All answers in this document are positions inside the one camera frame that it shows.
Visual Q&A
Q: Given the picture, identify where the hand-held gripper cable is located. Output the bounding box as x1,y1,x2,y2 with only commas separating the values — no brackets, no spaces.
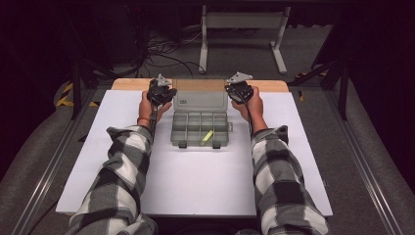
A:
239,92,255,137
149,103,159,142

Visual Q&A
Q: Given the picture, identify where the black metal stand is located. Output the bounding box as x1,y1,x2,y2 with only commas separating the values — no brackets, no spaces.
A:
287,13,350,121
69,57,111,120

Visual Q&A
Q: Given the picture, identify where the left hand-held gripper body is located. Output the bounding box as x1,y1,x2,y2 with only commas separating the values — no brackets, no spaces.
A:
146,73,179,108

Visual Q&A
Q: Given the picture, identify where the bundle of black floor cables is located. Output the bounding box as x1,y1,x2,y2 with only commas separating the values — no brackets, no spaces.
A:
139,28,208,78

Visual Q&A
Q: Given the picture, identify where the green plastic tool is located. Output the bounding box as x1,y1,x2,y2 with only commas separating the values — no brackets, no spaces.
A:
201,129,215,143

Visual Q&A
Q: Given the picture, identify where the grey transparent compartment box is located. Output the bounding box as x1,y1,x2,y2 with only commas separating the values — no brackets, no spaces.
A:
169,78,234,150

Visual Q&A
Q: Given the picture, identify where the person's left hand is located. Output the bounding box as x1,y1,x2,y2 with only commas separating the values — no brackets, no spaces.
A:
138,90,173,126

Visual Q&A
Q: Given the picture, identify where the white metal desk stand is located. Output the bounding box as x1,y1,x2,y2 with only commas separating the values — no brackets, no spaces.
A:
198,4,292,75

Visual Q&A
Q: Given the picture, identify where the yellow black hazard tape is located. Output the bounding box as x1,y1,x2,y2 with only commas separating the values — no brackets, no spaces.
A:
55,82,100,109

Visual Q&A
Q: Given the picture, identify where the right hand-held gripper cable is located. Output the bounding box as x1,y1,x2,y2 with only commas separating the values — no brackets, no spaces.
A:
239,92,255,137

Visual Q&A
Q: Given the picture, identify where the person's right hand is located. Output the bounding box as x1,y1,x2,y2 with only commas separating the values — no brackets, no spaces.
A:
231,85,264,124

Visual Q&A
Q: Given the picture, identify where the aluminium rail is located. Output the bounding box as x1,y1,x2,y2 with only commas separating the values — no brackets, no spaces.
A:
9,91,109,235
326,91,406,235

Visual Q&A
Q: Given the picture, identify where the left hand-held gripper cable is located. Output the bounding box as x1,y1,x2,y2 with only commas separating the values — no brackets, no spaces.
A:
149,103,159,142

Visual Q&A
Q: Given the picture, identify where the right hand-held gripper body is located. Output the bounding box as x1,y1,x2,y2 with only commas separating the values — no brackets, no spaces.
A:
224,71,254,106

